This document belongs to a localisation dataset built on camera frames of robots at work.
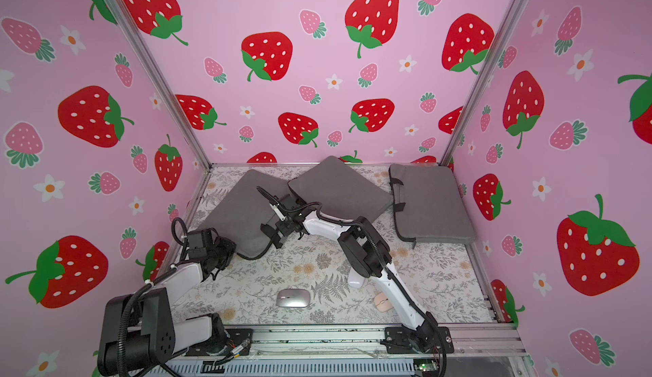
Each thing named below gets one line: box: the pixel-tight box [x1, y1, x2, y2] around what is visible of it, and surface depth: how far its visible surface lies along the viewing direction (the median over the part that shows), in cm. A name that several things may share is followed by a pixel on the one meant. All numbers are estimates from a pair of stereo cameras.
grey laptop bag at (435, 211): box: [389, 163, 476, 249], surface depth 103 cm
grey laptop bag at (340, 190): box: [287, 155, 394, 221], surface depth 110 cm
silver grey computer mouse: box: [275, 288, 311, 308], surface depth 84 cm
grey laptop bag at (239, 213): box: [196, 168, 289, 258], surface depth 101 cm
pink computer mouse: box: [373, 292, 394, 313], surface depth 81 cm
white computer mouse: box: [347, 266, 366, 288], surface depth 87 cm
